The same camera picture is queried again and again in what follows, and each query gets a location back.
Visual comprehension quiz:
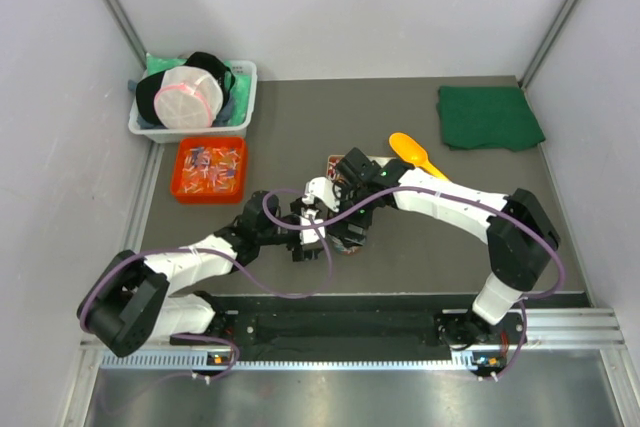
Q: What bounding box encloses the green patterned cloth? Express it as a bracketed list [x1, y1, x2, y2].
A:
[144, 50, 254, 123]

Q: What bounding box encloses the tan candy box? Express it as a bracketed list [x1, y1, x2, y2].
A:
[326, 155, 392, 181]

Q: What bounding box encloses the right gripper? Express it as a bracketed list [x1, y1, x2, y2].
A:
[325, 182, 375, 248]

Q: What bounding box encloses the black cap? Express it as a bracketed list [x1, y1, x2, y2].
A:
[135, 50, 237, 124]

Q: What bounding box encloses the clear plastic cup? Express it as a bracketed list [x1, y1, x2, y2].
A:
[331, 237, 363, 256]

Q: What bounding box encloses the white cable duct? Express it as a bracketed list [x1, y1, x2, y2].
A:
[100, 350, 500, 372]

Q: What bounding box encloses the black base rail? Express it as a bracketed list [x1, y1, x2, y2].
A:
[112, 291, 539, 361]

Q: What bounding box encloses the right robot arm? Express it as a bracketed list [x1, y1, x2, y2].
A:
[327, 148, 560, 348]

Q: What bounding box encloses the white plastic basket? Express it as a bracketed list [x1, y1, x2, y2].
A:
[128, 52, 258, 144]

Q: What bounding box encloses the yellow plastic scoop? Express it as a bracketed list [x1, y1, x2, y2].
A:
[388, 132, 449, 181]

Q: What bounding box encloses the orange candy tray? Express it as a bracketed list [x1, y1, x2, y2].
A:
[169, 136, 248, 204]

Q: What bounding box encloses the dark green folded cloth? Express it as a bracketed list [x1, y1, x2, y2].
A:
[437, 85, 546, 152]

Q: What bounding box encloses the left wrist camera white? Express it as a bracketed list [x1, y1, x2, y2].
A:
[299, 207, 326, 249]

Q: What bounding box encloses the white mesh laundry bag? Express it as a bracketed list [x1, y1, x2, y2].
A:
[153, 66, 224, 130]

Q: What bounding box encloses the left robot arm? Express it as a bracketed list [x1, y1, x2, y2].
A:
[77, 191, 336, 357]

